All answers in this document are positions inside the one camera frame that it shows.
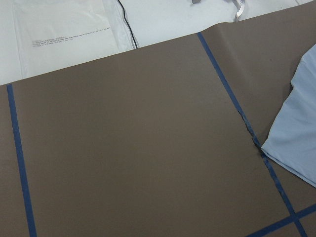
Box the light blue t-shirt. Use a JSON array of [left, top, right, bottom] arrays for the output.
[[261, 46, 316, 186]]

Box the black cable on white table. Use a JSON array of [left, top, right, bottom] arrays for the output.
[[117, 0, 137, 49]]

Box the brown paper table cover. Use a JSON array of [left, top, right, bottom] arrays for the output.
[[0, 1, 316, 237]]

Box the clear plastic bag with text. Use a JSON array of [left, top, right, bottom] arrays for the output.
[[12, 0, 121, 79]]

